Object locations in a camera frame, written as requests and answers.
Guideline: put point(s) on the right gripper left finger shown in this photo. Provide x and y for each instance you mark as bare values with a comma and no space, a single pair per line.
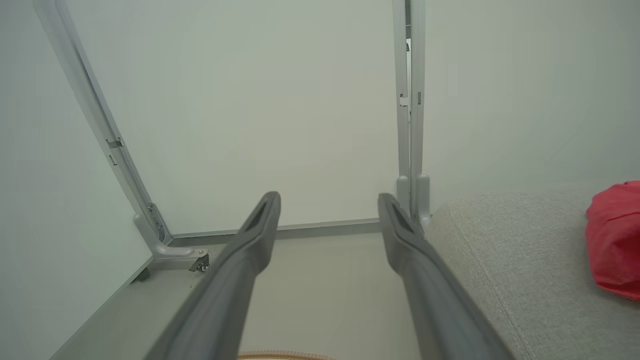
225,290

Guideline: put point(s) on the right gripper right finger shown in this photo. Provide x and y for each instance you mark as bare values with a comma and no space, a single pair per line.
440,305

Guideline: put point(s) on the red cloth garment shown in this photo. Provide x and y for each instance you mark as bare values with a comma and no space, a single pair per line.
617,240

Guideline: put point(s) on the light grey fabric sofa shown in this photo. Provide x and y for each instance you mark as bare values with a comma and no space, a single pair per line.
540,280

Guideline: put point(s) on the small black caster wheel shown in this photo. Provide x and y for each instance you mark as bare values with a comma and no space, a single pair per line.
201,264

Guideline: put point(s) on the single grey partition foot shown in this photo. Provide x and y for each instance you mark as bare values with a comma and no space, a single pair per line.
160,242

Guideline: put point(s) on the cream perforated laundry basket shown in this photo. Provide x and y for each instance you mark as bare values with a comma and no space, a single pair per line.
285,356

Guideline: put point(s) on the paired grey partition foot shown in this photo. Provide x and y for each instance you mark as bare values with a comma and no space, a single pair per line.
423,200
403,192

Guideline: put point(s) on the grey aluminium base rail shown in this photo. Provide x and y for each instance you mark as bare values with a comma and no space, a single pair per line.
320,229

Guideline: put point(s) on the grey aluminium partition post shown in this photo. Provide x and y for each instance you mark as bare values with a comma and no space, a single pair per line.
410,90
95,110

